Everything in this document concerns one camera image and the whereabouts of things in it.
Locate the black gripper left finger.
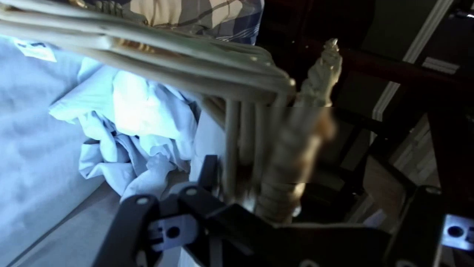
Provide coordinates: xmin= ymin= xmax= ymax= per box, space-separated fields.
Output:
xmin=92 ymin=154 xmax=224 ymax=267

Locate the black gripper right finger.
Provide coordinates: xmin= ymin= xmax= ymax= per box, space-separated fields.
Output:
xmin=384 ymin=184 xmax=474 ymax=267

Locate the wicker laundry basket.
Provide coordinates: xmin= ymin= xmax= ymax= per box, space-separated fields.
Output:
xmin=0 ymin=0 xmax=346 ymax=227

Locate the blue plaid bed sheet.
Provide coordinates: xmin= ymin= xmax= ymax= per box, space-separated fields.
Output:
xmin=64 ymin=0 xmax=266 ymax=47

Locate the dark wooden bunk bed frame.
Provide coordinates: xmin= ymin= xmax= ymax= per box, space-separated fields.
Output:
xmin=257 ymin=0 xmax=474 ymax=221

